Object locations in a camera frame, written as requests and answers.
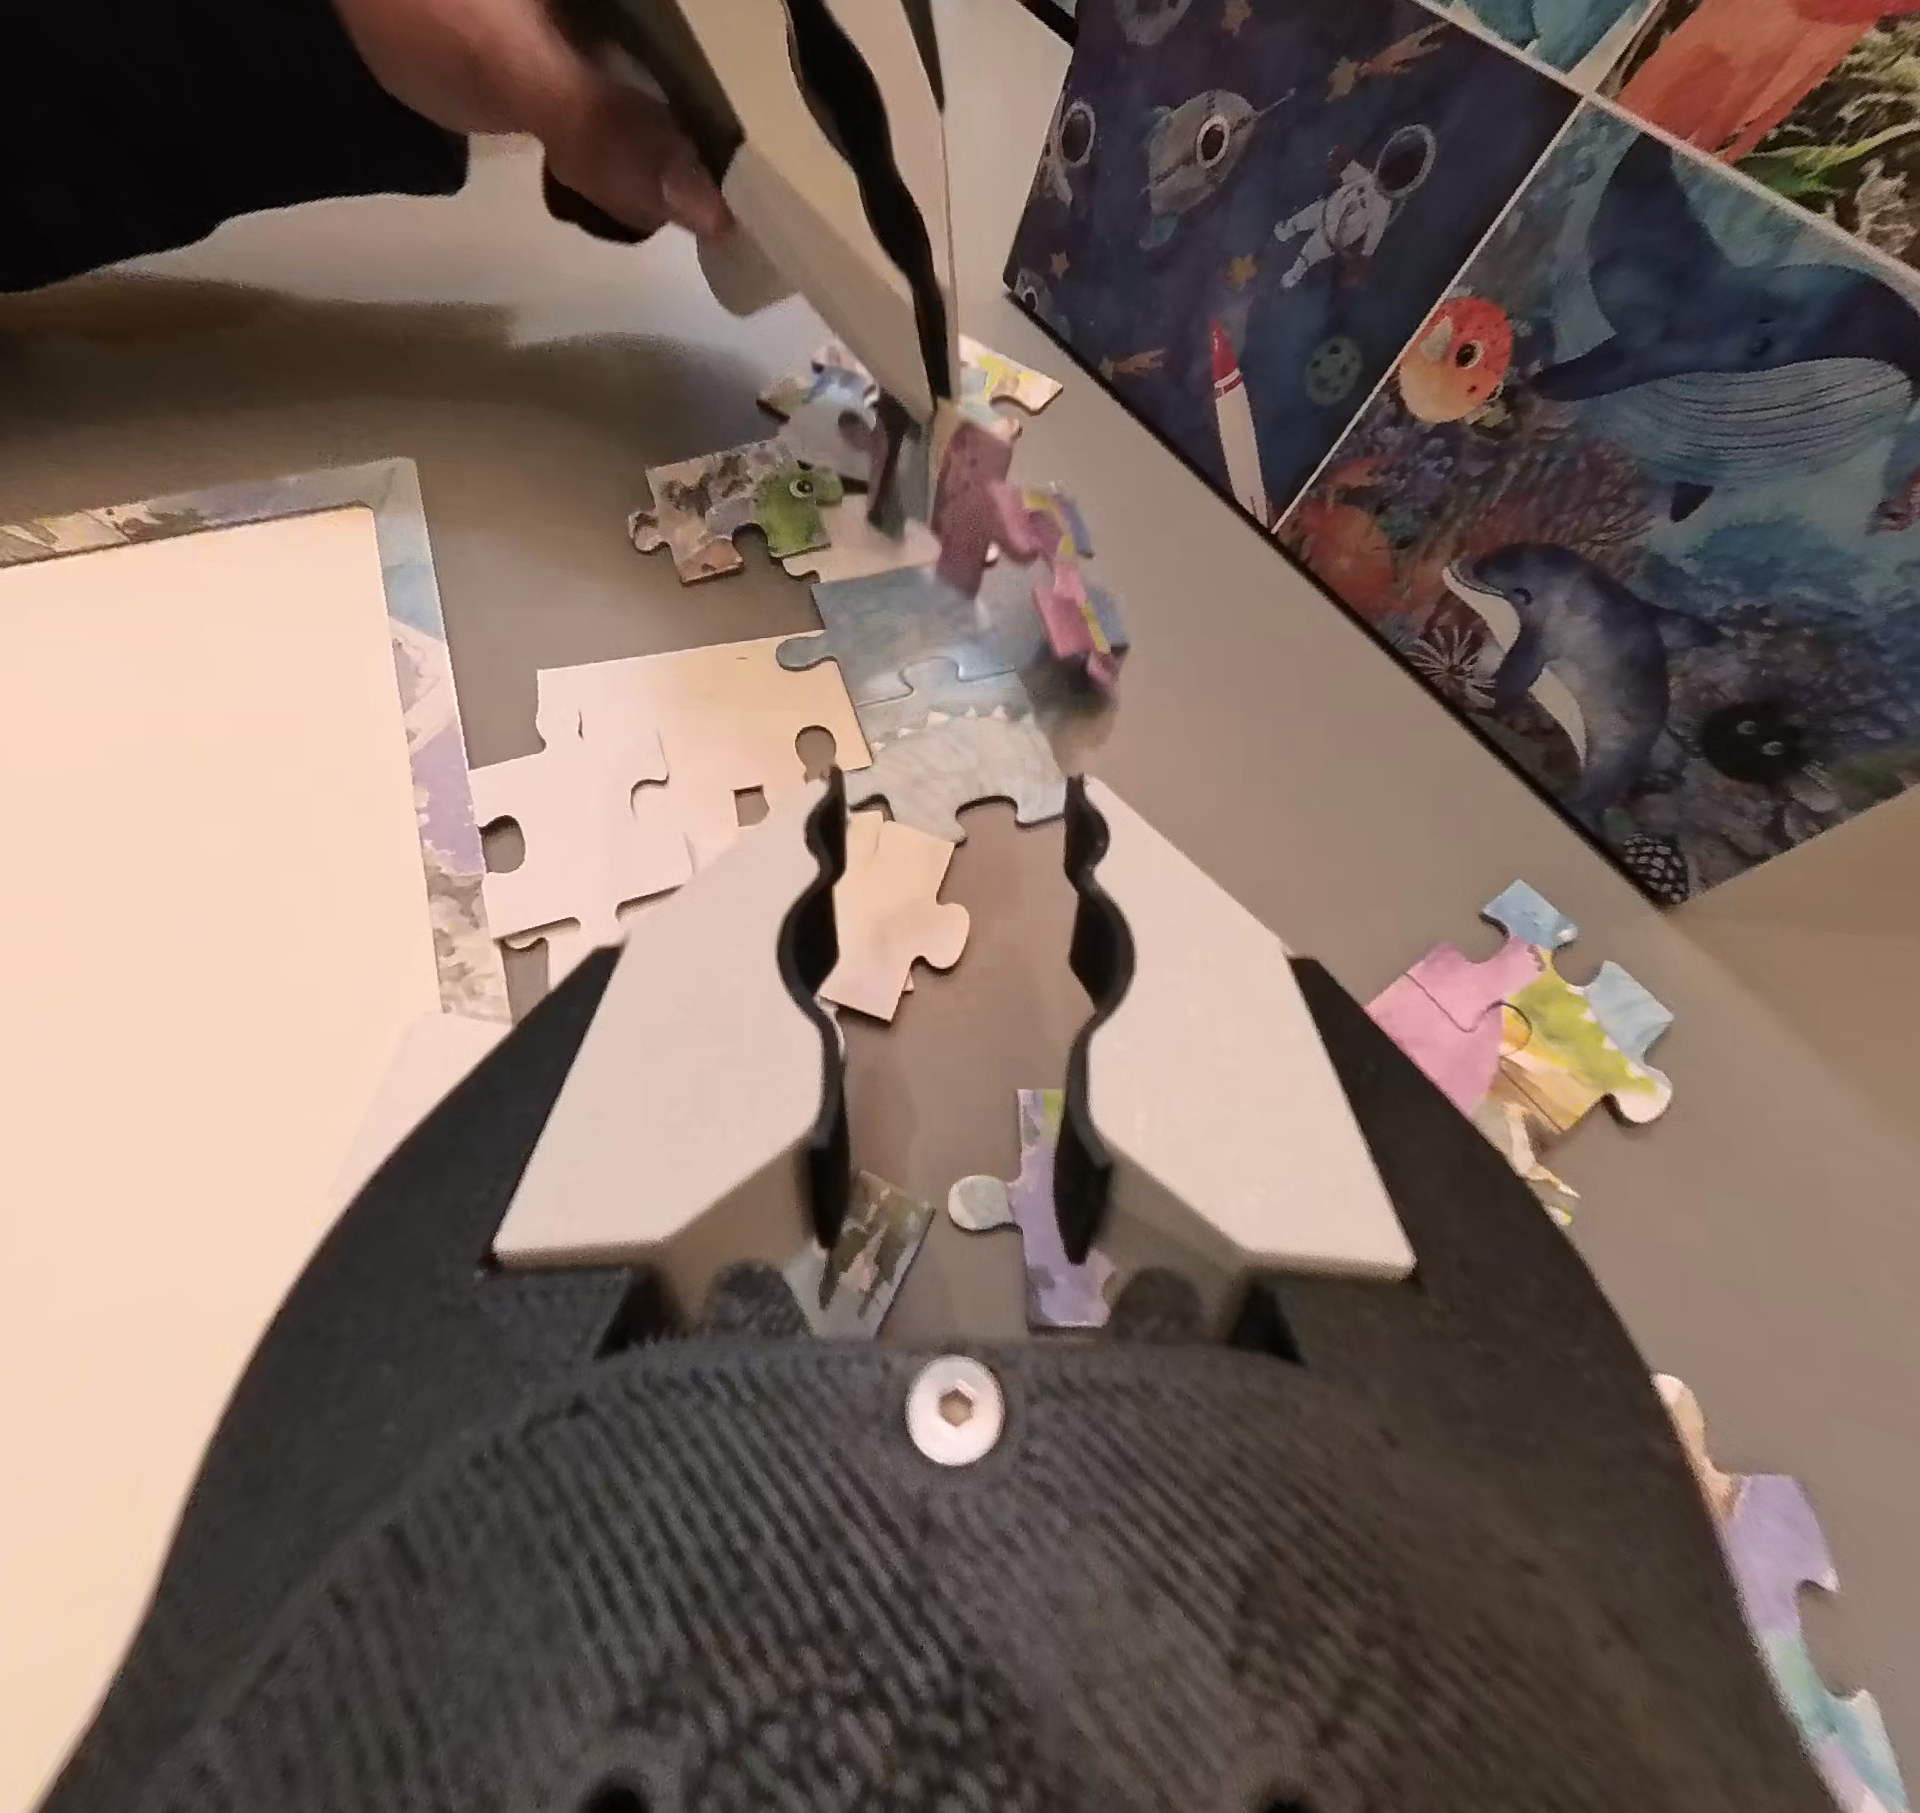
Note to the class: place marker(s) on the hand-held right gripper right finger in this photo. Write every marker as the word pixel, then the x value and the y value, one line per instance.
pixel 1246 1108

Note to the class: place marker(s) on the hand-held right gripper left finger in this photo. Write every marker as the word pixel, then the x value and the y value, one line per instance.
pixel 676 1093

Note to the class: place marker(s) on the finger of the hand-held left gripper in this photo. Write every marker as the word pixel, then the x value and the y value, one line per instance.
pixel 884 87
pixel 811 253

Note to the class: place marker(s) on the pink yellow joined jigsaw piece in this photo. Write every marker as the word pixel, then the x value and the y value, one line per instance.
pixel 991 507

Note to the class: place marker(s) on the pile of jigsaw pieces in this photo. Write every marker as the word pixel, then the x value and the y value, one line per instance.
pixel 676 733

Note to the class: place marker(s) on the puzzle tray with painted border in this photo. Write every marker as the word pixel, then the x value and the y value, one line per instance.
pixel 181 867

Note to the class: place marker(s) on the person's left forearm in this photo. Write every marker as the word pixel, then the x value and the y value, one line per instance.
pixel 166 73

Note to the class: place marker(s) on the person's left hand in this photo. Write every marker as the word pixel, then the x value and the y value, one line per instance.
pixel 482 27

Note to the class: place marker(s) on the illustrated puzzle box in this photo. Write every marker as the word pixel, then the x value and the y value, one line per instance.
pixel 1500 342

